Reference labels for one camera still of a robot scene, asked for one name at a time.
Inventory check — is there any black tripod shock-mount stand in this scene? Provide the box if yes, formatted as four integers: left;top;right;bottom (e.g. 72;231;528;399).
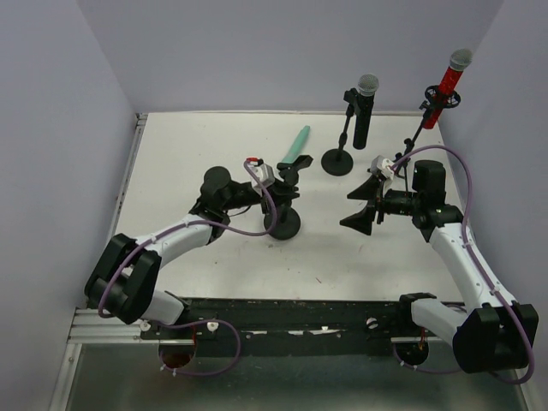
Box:
366;83;462;181

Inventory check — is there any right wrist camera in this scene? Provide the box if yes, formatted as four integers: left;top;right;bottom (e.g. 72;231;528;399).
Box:
370;155;395;194

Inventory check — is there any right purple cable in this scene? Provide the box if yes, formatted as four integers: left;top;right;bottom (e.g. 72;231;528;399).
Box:
392;145;536;384

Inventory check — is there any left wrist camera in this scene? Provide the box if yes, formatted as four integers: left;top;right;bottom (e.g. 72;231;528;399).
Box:
248;158;276;195

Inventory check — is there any black microphone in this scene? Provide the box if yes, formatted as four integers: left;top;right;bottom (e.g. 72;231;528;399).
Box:
353;74;379;150

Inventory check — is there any teal microphone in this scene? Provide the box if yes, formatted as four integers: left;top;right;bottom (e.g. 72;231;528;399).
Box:
281;125;311;164

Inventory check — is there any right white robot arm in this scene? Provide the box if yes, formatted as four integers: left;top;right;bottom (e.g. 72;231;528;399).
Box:
340;156;539;373

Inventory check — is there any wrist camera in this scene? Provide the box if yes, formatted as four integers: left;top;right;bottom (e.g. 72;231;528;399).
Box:
248;158;276;195
370;155;395;194

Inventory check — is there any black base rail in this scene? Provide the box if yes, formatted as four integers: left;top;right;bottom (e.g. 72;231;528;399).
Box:
140;298;438;364

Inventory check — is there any red rhinestone microphone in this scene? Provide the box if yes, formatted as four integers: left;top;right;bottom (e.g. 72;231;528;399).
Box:
420;49;473;129

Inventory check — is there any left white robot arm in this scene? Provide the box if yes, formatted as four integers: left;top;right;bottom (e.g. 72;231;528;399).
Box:
84;155;313;325

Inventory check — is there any black round-base stand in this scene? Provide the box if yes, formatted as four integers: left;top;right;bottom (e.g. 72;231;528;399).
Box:
263;162;301;241
321;88;357;176

